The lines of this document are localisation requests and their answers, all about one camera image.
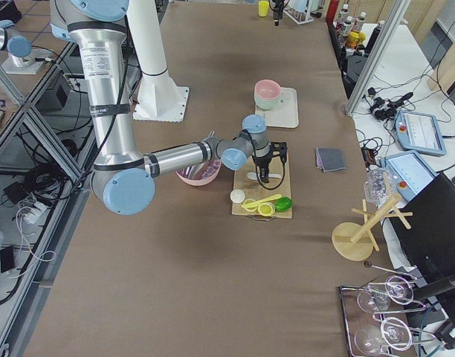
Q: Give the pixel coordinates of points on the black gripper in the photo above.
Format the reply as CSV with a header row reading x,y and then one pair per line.
x,y
260,162

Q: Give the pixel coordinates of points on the white ceramic spoon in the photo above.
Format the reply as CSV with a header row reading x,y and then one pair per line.
x,y
253,176

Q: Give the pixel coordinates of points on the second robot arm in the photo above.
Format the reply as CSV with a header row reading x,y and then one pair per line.
x,y
22,58

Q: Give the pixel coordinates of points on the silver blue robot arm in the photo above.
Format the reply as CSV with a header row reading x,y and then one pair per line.
x,y
127,78

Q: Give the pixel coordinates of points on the large pink bowl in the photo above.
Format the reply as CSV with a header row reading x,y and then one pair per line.
x,y
200,175

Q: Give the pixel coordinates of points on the green bowl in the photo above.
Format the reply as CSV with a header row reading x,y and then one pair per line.
x,y
267,104

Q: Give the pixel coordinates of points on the yellow plastic knife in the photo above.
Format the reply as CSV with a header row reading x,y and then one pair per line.
x,y
270,198

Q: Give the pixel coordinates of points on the wooden cutting board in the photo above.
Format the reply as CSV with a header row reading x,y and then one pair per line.
x,y
254,191

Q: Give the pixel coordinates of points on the back lemon slice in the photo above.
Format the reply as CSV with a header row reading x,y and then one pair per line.
x,y
253,208

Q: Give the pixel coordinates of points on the large lemon slice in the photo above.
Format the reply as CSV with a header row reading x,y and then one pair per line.
x,y
266,209

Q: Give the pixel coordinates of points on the white steamed bun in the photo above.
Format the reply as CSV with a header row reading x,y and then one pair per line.
x,y
237,196

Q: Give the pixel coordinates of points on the green lime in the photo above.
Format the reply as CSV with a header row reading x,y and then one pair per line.
x,y
283,204

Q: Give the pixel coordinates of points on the purple folded cloth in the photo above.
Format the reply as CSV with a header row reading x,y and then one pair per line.
x,y
319,160

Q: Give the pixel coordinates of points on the white tray with rabbit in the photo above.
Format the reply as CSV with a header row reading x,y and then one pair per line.
x,y
285,114

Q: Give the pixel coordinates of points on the grey folded cloth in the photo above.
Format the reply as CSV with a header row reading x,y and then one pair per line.
x,y
333,159

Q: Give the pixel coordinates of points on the wooden cup tree stand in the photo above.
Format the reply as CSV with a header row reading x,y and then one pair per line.
x,y
356,242

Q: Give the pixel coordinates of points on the clear plastic bag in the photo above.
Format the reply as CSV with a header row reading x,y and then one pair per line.
x,y
380,185

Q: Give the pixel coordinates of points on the blue teach pendant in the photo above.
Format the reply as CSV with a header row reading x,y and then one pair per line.
x,y
420,132
411,173

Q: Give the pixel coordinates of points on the upper wine glass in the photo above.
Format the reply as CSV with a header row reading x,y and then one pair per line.
x,y
377,296

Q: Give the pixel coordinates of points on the yellow cup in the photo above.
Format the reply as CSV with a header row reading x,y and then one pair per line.
x,y
263,8

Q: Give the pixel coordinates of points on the wine glass rack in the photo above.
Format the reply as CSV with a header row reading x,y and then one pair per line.
x,y
374,315

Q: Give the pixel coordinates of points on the black monitor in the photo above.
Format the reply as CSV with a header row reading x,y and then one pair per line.
x,y
430,242

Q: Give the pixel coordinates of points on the lower wine glass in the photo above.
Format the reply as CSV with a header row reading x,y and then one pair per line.
x,y
393,335

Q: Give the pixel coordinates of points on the metal board handle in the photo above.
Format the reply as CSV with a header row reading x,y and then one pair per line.
x,y
262,218

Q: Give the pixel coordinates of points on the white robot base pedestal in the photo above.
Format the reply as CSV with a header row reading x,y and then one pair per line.
x,y
159,98

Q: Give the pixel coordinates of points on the aluminium frame post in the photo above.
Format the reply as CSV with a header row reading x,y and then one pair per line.
x,y
381,44

